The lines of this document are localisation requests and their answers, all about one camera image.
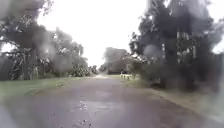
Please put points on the grey asphalt road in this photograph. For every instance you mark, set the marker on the grey asphalt road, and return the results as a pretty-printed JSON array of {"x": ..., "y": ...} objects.
[{"x": 100, "y": 106}]

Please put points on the clump of tall trees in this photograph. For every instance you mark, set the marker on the clump of tall trees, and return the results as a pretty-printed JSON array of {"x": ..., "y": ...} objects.
[{"x": 180, "y": 46}]

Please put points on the grass verge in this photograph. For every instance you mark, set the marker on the grass verge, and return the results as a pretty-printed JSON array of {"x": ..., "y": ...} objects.
[
  {"x": 186, "y": 98},
  {"x": 30, "y": 86}
]

